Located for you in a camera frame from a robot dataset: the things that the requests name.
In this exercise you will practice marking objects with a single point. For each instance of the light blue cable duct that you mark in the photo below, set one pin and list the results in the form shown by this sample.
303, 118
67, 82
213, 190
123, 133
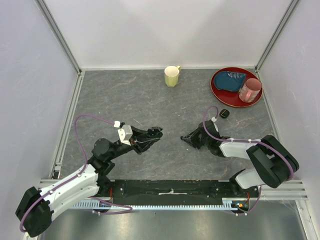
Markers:
95, 205

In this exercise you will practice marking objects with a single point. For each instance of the right aluminium frame post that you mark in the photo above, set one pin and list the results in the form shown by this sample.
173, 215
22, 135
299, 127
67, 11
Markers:
293, 4

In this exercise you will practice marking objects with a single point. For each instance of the aluminium frame post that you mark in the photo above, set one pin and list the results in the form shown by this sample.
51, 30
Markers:
42, 5
293, 4

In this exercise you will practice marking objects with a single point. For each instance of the blue ceramic plate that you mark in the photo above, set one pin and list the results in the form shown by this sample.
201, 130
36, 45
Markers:
229, 80

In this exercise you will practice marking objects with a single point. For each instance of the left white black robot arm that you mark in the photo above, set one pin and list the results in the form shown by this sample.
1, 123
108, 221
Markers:
39, 207

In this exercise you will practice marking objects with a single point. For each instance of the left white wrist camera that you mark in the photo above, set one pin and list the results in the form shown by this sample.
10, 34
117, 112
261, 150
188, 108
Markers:
124, 132

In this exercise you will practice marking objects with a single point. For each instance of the pink patterned cup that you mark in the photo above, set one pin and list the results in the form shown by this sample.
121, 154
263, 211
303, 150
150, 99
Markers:
250, 90

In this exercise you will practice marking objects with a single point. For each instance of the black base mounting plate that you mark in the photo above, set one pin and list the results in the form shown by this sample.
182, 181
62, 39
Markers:
166, 192

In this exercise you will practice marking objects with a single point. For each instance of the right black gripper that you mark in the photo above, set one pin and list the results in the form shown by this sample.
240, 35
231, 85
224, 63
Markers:
191, 138

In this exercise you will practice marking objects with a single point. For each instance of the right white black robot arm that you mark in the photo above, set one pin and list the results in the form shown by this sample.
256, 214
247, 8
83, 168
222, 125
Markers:
272, 163

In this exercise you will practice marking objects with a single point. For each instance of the yellow green mug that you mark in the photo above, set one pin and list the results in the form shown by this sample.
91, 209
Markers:
171, 75

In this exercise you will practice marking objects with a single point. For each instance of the red round tray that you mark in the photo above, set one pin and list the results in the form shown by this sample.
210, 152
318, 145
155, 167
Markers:
231, 99

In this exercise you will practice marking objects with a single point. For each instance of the black earbud charging case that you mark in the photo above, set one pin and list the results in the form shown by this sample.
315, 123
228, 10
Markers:
155, 132

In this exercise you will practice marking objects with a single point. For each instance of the left aluminium frame post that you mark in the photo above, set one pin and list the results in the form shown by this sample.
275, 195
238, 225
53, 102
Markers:
42, 5

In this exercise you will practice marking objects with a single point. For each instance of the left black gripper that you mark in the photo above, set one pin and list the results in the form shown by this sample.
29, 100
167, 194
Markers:
139, 141

